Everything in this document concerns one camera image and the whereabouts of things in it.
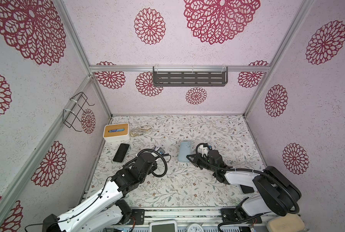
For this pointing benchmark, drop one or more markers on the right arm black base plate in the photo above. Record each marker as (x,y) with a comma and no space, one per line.
(237,216)

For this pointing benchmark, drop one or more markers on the white box with wooden top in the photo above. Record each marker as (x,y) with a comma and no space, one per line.
(116,132)

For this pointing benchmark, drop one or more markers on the grey wall shelf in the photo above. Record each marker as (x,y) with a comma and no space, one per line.
(191,78)

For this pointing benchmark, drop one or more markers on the light blue phone case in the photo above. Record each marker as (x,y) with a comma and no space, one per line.
(184,151)

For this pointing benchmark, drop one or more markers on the beige sponge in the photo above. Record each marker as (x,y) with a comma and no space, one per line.
(288,223)

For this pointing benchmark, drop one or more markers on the black phone near left wall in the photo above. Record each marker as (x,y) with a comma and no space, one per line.
(121,153)

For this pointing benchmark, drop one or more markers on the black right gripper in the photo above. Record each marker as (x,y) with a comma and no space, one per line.
(195,161)

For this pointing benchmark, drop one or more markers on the black phone in blue case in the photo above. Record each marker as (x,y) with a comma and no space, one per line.
(246,189)

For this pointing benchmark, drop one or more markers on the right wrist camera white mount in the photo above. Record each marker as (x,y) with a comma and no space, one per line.
(203,149)

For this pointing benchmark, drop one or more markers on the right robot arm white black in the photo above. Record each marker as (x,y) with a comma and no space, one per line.
(274,192)

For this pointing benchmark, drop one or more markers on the white digital display device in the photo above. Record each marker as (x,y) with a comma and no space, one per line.
(163,226)

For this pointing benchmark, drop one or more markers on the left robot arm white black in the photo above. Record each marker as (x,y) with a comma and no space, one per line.
(106,207)

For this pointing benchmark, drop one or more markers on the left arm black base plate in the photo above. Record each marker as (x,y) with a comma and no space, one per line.
(136,217)

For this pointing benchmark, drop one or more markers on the black wire wall basket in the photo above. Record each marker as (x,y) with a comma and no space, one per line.
(80,117)

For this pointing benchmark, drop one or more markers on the round white dial timer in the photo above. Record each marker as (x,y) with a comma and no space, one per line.
(194,227)

